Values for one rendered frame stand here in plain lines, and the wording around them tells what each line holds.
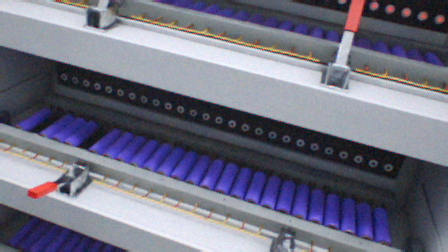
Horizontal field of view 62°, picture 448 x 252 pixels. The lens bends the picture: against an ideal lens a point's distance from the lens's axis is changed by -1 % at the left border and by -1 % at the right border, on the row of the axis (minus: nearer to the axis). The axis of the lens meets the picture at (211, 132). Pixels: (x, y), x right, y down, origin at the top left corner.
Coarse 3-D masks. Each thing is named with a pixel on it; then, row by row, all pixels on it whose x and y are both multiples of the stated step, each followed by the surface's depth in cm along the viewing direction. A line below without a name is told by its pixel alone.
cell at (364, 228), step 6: (360, 204) 50; (366, 204) 50; (360, 210) 49; (366, 210) 49; (360, 216) 48; (366, 216) 48; (360, 222) 47; (366, 222) 47; (360, 228) 46; (366, 228) 46; (360, 234) 45; (366, 234) 45; (372, 234) 45; (372, 240) 45
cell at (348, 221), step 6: (348, 198) 50; (342, 204) 50; (348, 204) 49; (354, 204) 50; (342, 210) 49; (348, 210) 48; (354, 210) 49; (342, 216) 48; (348, 216) 47; (354, 216) 48; (342, 222) 47; (348, 222) 46; (354, 222) 47; (342, 228) 46; (348, 228) 45; (354, 228) 46; (354, 234) 45
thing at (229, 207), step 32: (0, 128) 52; (32, 160) 50; (64, 160) 50; (96, 160) 49; (128, 192) 47; (160, 192) 48; (192, 192) 46; (224, 224) 45; (256, 224) 45; (288, 224) 44
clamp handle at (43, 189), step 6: (72, 174) 46; (60, 180) 44; (66, 180) 45; (72, 180) 46; (36, 186) 41; (42, 186) 41; (48, 186) 41; (54, 186) 42; (30, 192) 40; (36, 192) 39; (42, 192) 40; (48, 192) 41; (36, 198) 40
